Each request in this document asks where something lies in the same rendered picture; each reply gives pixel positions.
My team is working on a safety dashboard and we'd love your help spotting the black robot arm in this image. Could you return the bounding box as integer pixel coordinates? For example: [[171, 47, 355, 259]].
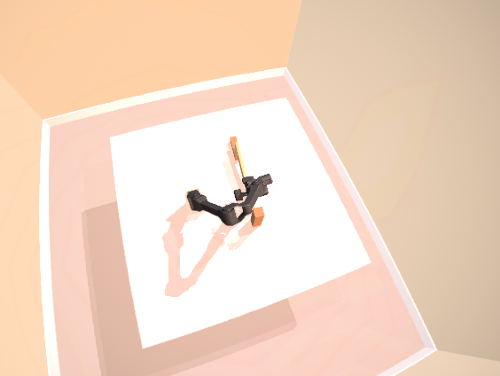
[[186, 173, 273, 226]]

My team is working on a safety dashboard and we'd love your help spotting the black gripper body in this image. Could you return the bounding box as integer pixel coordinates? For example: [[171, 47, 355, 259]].
[[234, 185, 269, 201]]

